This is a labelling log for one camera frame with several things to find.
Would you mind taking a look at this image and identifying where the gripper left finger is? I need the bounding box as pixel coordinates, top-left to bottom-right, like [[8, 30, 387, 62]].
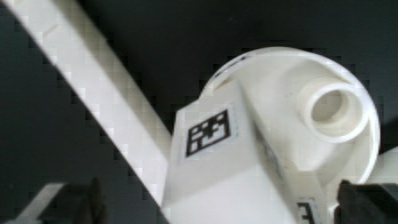
[[8, 179, 106, 224]]

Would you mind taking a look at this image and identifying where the white round stool seat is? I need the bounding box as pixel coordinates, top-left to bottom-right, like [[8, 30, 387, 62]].
[[202, 47, 380, 186]]

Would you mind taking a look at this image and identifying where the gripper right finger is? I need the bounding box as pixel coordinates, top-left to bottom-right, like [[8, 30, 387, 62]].
[[333, 180, 398, 224]]

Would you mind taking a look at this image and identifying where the white front barrier rail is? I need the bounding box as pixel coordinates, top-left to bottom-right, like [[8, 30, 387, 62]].
[[0, 0, 170, 201]]

